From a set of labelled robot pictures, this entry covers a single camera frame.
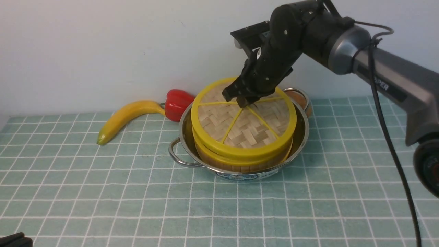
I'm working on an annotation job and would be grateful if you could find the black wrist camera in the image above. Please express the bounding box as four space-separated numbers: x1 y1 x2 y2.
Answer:
230 21 270 58

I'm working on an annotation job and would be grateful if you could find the stainless steel pot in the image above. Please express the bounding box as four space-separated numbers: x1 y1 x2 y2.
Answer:
168 88 311 182

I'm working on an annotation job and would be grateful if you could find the orange round fruit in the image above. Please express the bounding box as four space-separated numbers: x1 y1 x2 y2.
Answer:
285 91 312 118

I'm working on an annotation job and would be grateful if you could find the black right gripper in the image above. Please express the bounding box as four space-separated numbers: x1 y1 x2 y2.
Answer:
222 5 306 108

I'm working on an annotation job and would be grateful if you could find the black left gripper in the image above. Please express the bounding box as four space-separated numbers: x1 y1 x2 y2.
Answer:
0 232 33 247

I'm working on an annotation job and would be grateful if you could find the yellow banana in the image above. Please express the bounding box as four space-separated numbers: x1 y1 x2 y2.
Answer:
97 100 165 145

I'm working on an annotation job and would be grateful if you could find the red bell pepper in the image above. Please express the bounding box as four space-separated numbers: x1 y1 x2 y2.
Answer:
162 89 195 122

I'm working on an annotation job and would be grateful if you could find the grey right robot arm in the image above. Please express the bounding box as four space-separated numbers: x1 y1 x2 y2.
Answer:
222 0 439 196

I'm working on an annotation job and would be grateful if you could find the woven bamboo steamer lid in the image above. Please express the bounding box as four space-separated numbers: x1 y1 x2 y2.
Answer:
191 77 297 159

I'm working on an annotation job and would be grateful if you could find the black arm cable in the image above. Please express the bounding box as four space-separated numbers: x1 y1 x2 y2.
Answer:
353 21 422 247

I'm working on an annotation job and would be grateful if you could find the yellow-rimmed bamboo steamer basket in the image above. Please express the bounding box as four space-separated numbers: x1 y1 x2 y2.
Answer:
194 137 292 172

